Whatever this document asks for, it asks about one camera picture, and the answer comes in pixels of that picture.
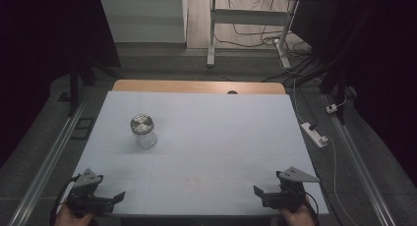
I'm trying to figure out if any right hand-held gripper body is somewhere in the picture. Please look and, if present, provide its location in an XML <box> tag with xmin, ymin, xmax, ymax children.
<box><xmin>266</xmin><ymin>166</ymin><xmax>321</xmax><ymax>214</ymax></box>

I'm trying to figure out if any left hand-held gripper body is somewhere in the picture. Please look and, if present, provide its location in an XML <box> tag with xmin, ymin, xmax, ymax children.
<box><xmin>66</xmin><ymin>168</ymin><xmax>116</xmax><ymax>218</ymax></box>

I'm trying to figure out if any clear glass jar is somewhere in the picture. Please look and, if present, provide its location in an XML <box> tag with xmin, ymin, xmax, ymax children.
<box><xmin>133</xmin><ymin>129</ymin><xmax>158</xmax><ymax>150</ymax></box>

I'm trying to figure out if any round silver metal lid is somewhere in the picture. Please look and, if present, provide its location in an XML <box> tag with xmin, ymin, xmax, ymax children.
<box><xmin>130</xmin><ymin>113</ymin><xmax>155</xmax><ymax>136</ymax></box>

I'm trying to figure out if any person's right hand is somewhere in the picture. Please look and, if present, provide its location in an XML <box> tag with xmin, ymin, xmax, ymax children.
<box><xmin>278</xmin><ymin>199</ymin><xmax>318</xmax><ymax>226</ymax></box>

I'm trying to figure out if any person's left hand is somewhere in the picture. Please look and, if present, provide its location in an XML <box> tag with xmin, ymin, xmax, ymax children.
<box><xmin>53</xmin><ymin>202</ymin><xmax>96</xmax><ymax>226</ymax></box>

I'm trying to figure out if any white power strip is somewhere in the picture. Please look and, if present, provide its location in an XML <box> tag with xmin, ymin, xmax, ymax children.
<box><xmin>300</xmin><ymin>121</ymin><xmax>329</xmax><ymax>149</ymax></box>

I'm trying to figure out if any white table cover sheet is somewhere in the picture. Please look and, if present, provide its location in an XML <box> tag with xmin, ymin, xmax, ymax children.
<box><xmin>55</xmin><ymin>90</ymin><xmax>330</xmax><ymax>216</ymax></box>

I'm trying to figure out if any black metal stand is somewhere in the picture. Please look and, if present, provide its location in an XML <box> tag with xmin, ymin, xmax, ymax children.
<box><xmin>318</xmin><ymin>55</ymin><xmax>357</xmax><ymax>126</ymax></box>
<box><xmin>58</xmin><ymin>53</ymin><xmax>123</xmax><ymax>118</ymax></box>

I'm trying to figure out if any black curtain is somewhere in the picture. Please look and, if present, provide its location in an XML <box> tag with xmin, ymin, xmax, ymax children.
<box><xmin>0</xmin><ymin>0</ymin><xmax>122</xmax><ymax>168</ymax></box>
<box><xmin>290</xmin><ymin>0</ymin><xmax>417</xmax><ymax>188</ymax></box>

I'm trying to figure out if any white cabinet panel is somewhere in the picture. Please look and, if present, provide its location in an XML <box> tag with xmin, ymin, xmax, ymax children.
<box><xmin>98</xmin><ymin>0</ymin><xmax>189</xmax><ymax>44</ymax></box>

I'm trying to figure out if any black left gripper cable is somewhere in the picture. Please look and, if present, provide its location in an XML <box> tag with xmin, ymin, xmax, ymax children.
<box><xmin>49</xmin><ymin>174</ymin><xmax>82</xmax><ymax>226</ymax></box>

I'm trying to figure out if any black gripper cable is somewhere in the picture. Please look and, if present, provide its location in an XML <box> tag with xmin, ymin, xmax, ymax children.
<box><xmin>304</xmin><ymin>191</ymin><xmax>321</xmax><ymax>226</ymax></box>
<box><xmin>49</xmin><ymin>174</ymin><xmax>82</xmax><ymax>226</ymax></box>

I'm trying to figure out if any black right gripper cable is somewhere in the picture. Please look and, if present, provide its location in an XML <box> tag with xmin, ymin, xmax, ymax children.
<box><xmin>304</xmin><ymin>191</ymin><xmax>321</xmax><ymax>226</ymax></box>

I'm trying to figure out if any grey floor rail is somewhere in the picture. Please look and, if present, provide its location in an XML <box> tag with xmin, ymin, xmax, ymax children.
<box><xmin>323</xmin><ymin>93</ymin><xmax>397</xmax><ymax>226</ymax></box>
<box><xmin>7</xmin><ymin>99</ymin><xmax>87</xmax><ymax>226</ymax></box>

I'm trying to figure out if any white power strip cable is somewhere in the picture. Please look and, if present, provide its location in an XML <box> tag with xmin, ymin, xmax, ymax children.
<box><xmin>323</xmin><ymin>134</ymin><xmax>360</xmax><ymax>226</ymax></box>

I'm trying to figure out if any black rectangular floor frame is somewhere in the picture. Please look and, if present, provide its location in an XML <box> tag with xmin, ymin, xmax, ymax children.
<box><xmin>70</xmin><ymin>117</ymin><xmax>96</xmax><ymax>141</ymax></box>

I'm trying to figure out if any tangle of black floor cables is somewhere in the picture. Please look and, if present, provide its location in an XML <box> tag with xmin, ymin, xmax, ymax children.
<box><xmin>214</xmin><ymin>0</ymin><xmax>316</xmax><ymax>58</ymax></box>

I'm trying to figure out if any white desk frame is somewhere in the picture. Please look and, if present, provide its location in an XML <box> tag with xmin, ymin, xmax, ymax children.
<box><xmin>206</xmin><ymin>0</ymin><xmax>300</xmax><ymax>70</ymax></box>

